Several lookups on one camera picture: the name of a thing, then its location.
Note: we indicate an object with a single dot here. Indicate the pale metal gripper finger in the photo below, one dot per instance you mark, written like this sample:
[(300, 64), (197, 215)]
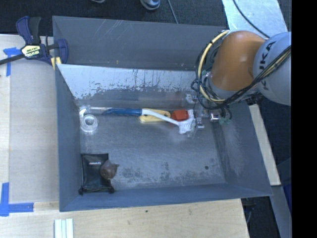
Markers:
[(199, 123), (191, 99)]

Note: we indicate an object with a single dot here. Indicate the red-orange block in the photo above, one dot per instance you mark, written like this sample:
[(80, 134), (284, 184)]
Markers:
[(179, 115)]

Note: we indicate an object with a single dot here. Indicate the yellow flat plastic piece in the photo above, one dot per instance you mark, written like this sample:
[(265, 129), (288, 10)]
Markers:
[(151, 119)]

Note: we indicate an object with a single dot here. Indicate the grey metal bin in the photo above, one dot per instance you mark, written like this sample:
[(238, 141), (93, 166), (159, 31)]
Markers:
[(153, 155)]

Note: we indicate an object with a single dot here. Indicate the blue and white dish brush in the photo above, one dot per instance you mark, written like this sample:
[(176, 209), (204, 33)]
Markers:
[(128, 112)]

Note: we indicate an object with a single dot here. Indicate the brown toy animal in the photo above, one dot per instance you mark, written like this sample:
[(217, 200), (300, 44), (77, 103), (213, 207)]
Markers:
[(109, 170)]

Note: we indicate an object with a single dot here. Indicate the clear glass cup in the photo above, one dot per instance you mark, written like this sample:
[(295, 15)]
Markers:
[(89, 123)]

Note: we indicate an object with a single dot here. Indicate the black fabric pouch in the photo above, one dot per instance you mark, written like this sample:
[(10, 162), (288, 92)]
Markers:
[(91, 175)]

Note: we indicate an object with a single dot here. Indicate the pale wood board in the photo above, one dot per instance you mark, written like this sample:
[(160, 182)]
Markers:
[(32, 133)]

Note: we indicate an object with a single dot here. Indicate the black cylinder on white bracket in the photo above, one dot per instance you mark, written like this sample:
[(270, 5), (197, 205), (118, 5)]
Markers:
[(253, 100)]

